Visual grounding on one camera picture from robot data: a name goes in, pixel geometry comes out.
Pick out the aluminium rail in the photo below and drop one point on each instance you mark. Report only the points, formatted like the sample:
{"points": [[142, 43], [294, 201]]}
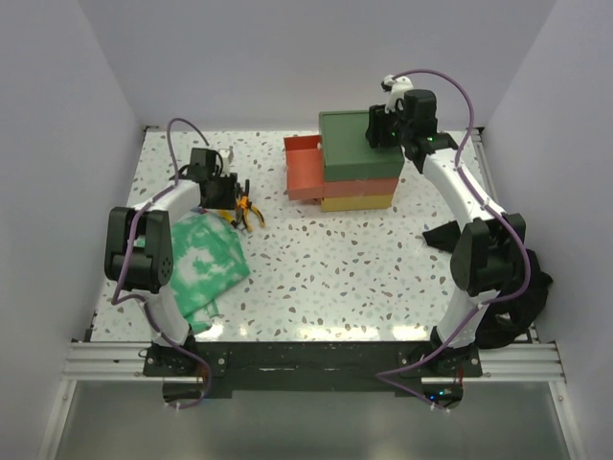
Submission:
{"points": [[120, 361]]}

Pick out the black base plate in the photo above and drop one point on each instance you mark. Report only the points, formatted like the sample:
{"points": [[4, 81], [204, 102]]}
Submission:
{"points": [[217, 370]]}

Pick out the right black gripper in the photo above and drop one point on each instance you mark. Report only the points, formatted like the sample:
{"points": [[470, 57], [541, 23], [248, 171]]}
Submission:
{"points": [[378, 121]]}

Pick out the yellow drawer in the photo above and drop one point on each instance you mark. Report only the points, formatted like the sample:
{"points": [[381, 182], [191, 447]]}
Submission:
{"points": [[356, 203]]}

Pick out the orange drawer box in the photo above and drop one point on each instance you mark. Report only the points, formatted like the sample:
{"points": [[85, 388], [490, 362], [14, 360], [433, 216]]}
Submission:
{"points": [[304, 164]]}

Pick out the green drawer box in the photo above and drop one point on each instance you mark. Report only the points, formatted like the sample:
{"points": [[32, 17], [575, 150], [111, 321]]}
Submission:
{"points": [[347, 154]]}

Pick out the black cloth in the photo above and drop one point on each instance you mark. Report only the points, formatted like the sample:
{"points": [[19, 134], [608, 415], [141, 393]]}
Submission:
{"points": [[500, 289]]}

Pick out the orange black pliers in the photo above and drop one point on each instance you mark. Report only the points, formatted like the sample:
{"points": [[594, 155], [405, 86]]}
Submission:
{"points": [[245, 207]]}

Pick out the green white cloth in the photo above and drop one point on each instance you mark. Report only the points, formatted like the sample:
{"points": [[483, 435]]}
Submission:
{"points": [[207, 261]]}

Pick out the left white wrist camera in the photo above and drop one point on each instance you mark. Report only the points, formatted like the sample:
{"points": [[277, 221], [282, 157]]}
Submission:
{"points": [[226, 160]]}

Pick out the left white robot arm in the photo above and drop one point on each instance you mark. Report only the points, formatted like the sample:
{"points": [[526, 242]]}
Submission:
{"points": [[138, 250]]}

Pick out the yellow handled screwdriver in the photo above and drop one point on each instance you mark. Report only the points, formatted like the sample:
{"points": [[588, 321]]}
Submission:
{"points": [[229, 216]]}

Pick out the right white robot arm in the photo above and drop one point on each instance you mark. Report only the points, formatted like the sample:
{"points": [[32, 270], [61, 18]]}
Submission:
{"points": [[439, 161]]}

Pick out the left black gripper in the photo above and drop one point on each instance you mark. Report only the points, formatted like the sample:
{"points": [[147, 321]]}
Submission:
{"points": [[228, 201]]}

